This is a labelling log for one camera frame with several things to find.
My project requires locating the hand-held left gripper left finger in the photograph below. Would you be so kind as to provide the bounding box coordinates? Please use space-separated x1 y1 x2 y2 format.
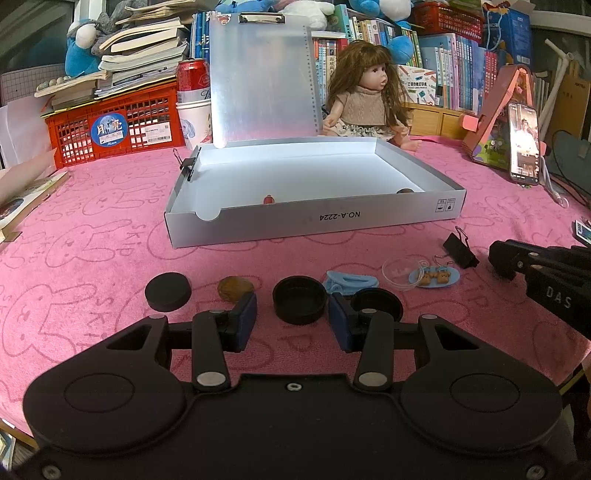
104 293 258 393

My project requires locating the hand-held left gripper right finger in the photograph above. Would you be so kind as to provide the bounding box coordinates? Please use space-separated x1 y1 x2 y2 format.
328 293 485 393

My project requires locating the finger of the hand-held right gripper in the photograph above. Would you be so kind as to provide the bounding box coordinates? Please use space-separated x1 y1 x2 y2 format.
505 238 591 274
488 240 539 281

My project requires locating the brown round stone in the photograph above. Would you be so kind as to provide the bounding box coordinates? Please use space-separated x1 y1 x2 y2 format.
217 275 256 303

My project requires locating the hollow black round cap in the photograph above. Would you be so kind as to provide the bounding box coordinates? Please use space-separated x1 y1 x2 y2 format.
272 275 328 324
351 288 403 324

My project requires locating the black binder clip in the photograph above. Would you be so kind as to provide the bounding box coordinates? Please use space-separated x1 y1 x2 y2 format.
172 148 199 182
442 226 481 268

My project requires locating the blue bear charm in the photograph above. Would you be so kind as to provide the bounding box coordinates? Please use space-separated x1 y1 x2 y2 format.
409 265 460 288

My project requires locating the solid black round lid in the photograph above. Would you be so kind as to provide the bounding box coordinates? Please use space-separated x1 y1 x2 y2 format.
144 272 191 312

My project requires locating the grey cardboard box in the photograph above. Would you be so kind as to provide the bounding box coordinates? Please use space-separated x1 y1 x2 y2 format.
165 136 465 250

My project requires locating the light blue hair clip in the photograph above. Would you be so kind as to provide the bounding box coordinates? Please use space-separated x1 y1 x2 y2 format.
322 270 380 295

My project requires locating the clear plastic cup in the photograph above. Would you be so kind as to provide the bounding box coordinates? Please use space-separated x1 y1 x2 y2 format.
382 257 423 292

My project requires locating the dark bag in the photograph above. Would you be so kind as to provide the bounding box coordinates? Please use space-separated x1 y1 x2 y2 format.
549 131 591 208

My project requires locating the smartphone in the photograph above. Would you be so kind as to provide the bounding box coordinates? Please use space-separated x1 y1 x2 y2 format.
509 102 541 185

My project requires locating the pink phone stand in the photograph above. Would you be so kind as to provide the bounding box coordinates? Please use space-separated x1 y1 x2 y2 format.
462 65 536 164

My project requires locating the wooden box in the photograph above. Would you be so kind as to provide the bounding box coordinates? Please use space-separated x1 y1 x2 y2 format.
406 102 476 139

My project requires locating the pink rabbit print blanket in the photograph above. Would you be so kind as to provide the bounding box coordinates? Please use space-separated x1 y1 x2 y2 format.
0 136 591 416

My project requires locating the brown cardboard panel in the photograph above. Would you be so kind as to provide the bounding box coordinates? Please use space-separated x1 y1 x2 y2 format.
554 60 591 144

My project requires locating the white plastic pipe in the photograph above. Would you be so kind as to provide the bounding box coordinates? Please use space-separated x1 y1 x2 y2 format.
536 39 573 139

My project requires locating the row of upright books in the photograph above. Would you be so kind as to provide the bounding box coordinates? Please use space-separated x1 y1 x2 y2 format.
191 4 509 114

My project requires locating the illustrated white box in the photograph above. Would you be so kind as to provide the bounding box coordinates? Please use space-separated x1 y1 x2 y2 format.
397 65 437 107

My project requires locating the white paper cup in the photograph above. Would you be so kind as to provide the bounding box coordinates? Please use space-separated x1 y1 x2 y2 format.
176 99 214 151

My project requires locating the brown-haired doll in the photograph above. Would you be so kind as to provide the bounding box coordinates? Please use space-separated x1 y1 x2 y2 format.
318 41 423 153

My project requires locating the blue cardboard box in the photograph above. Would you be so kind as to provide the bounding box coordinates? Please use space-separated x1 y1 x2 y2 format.
482 4 534 70

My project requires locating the red plastic crate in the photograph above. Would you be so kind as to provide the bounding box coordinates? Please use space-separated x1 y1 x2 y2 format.
45 85 181 169

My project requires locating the translucent plastic clipboard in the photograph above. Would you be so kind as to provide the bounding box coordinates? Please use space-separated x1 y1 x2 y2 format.
209 13 324 149

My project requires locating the red plastic basket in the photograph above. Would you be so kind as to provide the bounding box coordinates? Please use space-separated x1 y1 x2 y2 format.
412 2 485 42

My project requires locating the red soda can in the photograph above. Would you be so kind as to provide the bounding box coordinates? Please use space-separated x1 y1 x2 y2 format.
175 58 211 104

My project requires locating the open book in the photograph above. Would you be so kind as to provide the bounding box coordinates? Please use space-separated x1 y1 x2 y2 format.
0 168 70 243

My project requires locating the stack of lying books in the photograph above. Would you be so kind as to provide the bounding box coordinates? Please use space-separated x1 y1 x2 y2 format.
34 14 190 112

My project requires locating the white paper sheet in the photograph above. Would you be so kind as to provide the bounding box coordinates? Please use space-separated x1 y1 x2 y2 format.
0 104 58 185

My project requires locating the blue and white plush toy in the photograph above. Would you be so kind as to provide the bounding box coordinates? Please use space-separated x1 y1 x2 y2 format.
65 18 105 77

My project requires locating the grey grid mat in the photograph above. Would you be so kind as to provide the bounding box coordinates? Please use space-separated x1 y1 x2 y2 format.
0 69 65 109

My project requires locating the grey soft toy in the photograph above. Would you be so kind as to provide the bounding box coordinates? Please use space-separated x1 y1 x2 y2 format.
95 0 158 28

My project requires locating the white cable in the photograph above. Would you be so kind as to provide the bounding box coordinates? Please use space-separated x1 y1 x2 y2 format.
540 157 568 208

